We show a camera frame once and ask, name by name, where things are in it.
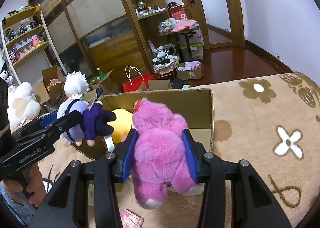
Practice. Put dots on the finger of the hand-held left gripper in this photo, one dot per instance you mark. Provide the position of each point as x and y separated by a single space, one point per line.
70 121
48 119

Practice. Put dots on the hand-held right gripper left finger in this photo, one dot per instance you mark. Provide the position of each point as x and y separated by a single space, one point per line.
127 157

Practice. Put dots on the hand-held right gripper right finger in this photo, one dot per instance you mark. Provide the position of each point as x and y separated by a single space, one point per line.
191 155

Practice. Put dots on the purple dressed plush doll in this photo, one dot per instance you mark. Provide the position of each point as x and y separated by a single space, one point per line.
96 122

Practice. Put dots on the pink plush bear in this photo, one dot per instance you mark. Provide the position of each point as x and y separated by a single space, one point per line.
155 147

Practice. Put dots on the yellow plush toy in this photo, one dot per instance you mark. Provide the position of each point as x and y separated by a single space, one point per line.
120 122

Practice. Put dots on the person's left hand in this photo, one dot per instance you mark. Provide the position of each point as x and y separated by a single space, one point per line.
35 188

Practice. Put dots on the cream fluffy plush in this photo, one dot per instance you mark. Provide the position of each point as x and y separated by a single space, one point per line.
25 102

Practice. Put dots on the white haired plush head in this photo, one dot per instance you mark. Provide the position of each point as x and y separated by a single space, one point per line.
75 82

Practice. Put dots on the cardboard box with trinkets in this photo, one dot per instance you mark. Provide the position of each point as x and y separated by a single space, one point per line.
51 72

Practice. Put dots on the cardboard box with bottles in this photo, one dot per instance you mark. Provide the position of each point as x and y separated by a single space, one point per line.
107 85

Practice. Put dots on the person's light blue clothing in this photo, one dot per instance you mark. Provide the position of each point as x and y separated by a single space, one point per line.
10 208

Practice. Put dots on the green bottle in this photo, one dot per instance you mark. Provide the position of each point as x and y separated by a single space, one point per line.
101 75

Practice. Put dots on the pink packaged doll clothes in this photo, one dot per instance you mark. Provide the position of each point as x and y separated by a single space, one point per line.
130 219

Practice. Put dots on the black and white bunny plush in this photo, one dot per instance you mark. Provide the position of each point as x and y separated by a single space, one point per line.
5 74

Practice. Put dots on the red paper bag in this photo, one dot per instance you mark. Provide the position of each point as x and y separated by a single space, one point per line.
135 82

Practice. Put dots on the flat cardboard flap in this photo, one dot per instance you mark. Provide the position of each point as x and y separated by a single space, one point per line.
160 84

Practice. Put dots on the pink shelf plush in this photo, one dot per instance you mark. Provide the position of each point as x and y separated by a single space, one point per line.
36 41

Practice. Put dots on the small cardboard box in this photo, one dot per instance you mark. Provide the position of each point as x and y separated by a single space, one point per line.
188 74

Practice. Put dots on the wicker basket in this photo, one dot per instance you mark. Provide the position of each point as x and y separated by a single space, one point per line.
166 69

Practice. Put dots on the row of dark figurines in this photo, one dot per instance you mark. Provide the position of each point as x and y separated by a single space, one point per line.
22 29

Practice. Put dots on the plastic storage bin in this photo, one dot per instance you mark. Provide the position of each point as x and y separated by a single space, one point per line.
193 50

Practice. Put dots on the white shelf rack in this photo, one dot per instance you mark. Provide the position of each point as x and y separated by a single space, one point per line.
22 15

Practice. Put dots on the striped plush toy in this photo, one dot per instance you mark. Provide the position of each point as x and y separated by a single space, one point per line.
163 50

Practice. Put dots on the wooden wardrobe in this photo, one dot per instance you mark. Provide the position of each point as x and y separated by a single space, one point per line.
100 12

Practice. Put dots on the small wooden table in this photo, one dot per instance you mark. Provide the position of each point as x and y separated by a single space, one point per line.
180 33

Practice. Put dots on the pink cloth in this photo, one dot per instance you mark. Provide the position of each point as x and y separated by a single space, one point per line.
183 25

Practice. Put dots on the clear desk organizer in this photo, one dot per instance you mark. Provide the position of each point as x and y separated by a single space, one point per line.
166 24

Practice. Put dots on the group of small bottles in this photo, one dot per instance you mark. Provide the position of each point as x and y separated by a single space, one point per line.
150 8

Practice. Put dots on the red box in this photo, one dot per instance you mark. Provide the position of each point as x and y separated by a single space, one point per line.
177 12

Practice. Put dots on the black round tin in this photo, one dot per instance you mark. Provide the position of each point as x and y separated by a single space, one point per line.
171 5

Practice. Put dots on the wooden door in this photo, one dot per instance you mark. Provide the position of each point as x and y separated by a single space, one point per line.
236 5

